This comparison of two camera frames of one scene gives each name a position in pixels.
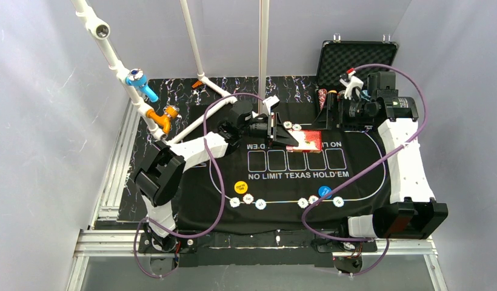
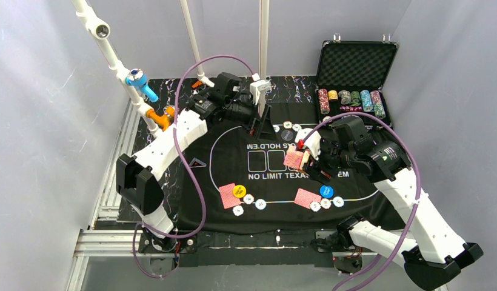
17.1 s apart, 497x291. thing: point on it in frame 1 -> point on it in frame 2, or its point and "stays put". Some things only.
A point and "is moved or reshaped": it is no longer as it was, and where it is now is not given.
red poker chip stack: x=322 y=94 stays put
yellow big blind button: x=240 y=187 is moved or reshaped
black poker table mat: x=257 y=186 stays put
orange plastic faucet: x=163 y=120 stays put
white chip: x=248 y=198 stays put
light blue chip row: x=338 y=201 stays put
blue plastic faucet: x=136 y=78 stays put
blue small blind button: x=324 y=190 stays put
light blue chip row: x=260 y=204 stays put
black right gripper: x=332 y=111 -> x=316 y=161
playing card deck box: x=308 y=141 is moved or reshaped
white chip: x=313 y=199 -> x=325 y=203
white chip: x=303 y=202 -> x=315 y=206
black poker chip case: x=343 y=63 stays put
